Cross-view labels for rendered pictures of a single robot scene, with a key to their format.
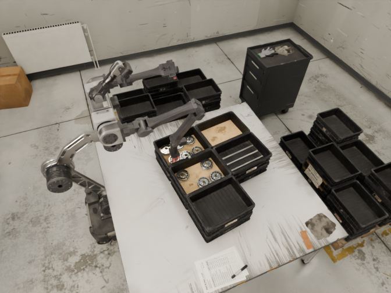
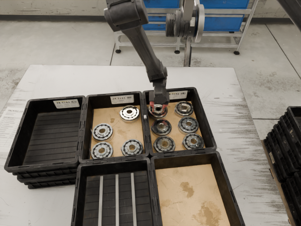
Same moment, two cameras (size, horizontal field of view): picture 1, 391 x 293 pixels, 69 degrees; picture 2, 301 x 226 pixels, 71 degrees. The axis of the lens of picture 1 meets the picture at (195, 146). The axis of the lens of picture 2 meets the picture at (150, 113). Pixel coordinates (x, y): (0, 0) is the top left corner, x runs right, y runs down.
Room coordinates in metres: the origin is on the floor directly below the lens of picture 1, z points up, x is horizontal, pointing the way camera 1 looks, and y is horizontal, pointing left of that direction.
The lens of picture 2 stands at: (1.67, -0.53, 1.74)
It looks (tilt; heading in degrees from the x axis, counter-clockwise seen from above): 50 degrees down; 114
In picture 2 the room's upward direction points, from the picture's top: straight up
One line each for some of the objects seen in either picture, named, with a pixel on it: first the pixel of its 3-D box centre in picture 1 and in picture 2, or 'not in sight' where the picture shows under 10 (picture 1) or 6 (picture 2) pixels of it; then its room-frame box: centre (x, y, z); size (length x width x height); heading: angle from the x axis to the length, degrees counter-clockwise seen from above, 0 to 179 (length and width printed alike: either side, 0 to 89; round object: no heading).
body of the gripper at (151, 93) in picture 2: (174, 149); (159, 93); (1.42, 0.17, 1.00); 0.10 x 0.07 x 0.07; 24
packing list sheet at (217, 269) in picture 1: (220, 270); (10, 128); (0.61, -0.19, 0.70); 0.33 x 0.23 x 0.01; 113
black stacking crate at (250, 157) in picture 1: (241, 156); (116, 215); (1.47, -0.38, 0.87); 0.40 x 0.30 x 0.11; 120
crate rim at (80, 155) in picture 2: (199, 171); (114, 123); (1.27, -0.04, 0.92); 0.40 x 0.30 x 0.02; 120
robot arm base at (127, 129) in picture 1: (127, 129); not in sight; (1.20, 0.42, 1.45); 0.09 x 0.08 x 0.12; 23
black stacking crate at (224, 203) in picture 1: (220, 205); (54, 135); (1.01, -0.19, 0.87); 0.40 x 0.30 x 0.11; 120
